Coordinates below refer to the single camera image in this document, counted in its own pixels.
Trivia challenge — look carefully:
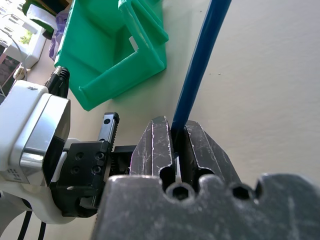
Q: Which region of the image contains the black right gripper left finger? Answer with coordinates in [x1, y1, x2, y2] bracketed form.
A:
[129, 115, 176, 179]

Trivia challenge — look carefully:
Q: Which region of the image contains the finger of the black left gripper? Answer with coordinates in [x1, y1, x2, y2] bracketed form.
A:
[111, 144, 138, 176]

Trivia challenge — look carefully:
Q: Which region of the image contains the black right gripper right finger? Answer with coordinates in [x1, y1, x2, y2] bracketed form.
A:
[181, 120, 243, 187]

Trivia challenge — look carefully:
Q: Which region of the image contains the blue rod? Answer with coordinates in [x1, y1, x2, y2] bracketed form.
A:
[171, 0, 234, 158]

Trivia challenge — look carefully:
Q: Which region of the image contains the white label on bin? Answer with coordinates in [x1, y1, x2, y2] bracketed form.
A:
[128, 35, 140, 53]

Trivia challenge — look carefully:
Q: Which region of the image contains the green plastic bin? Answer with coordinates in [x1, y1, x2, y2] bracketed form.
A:
[54, 0, 170, 112]

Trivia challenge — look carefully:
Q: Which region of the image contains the purple plastic bag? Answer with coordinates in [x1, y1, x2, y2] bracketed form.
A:
[48, 10, 69, 61]

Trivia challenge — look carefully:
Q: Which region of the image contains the white box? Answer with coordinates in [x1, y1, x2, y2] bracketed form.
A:
[3, 4, 48, 70]

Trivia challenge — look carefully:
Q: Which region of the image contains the black cable with metal connector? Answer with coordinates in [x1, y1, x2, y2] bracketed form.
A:
[44, 65, 70, 99]

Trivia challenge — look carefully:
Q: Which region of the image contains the thin white cable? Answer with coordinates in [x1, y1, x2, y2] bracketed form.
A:
[1, 13, 29, 73]

